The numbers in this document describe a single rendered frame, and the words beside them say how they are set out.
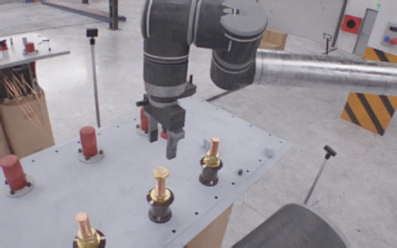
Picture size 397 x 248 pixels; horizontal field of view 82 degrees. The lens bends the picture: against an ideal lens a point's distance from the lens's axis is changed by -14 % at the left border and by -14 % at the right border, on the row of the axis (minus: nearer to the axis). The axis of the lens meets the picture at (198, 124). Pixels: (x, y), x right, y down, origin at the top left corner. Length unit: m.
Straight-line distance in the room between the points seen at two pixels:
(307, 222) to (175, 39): 0.42
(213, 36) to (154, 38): 0.12
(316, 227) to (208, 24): 0.41
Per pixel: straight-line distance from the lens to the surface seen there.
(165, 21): 0.56
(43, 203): 1.06
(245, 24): 0.54
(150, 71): 0.60
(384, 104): 5.48
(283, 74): 0.71
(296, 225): 0.38
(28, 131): 2.41
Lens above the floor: 2.11
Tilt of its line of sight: 31 degrees down
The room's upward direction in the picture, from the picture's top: 7 degrees clockwise
